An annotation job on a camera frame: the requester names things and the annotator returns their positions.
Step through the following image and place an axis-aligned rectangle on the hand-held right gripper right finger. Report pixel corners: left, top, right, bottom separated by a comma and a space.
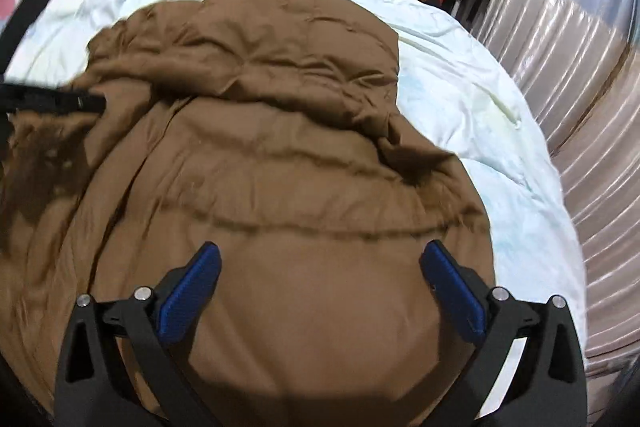
419, 239, 589, 427

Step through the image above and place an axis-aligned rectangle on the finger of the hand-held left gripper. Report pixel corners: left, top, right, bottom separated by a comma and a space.
0, 82, 107, 114
0, 0, 57, 55

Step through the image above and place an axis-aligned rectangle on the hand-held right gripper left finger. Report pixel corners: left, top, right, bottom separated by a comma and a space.
54, 241, 223, 427

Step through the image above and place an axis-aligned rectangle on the brown puffer jacket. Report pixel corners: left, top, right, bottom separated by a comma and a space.
0, 0, 496, 427

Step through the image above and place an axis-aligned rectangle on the white quilt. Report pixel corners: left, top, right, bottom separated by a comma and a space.
5, 0, 588, 420

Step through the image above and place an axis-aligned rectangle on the cream pleated curtain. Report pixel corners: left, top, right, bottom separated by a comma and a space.
470, 0, 640, 408

